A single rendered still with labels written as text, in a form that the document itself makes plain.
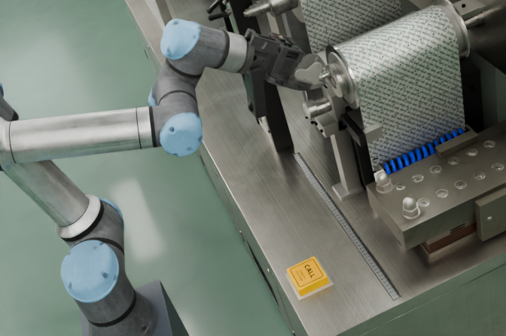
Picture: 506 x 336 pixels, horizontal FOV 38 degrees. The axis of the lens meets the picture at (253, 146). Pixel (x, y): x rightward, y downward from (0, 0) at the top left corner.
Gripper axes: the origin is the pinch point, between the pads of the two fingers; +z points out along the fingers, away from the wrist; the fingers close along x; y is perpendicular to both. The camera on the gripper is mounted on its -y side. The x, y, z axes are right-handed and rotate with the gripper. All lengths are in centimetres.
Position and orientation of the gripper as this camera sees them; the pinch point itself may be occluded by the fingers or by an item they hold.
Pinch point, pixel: (318, 84)
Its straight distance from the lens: 156.1
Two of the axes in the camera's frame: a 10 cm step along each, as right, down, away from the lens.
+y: 3.9, -8.2, -4.1
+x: -3.5, -5.4, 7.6
